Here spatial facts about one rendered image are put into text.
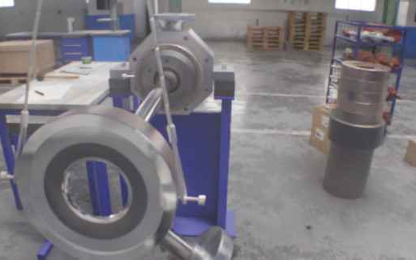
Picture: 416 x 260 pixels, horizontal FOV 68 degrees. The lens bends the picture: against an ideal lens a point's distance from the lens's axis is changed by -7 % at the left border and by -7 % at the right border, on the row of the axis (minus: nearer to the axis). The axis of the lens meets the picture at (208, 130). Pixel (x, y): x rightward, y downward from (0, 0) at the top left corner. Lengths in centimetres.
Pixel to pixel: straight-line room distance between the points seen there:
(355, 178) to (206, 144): 130
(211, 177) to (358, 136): 115
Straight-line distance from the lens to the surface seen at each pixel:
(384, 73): 264
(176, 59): 174
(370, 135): 270
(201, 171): 226
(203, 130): 214
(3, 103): 247
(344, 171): 283
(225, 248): 80
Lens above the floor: 149
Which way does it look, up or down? 22 degrees down
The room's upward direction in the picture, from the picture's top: 1 degrees clockwise
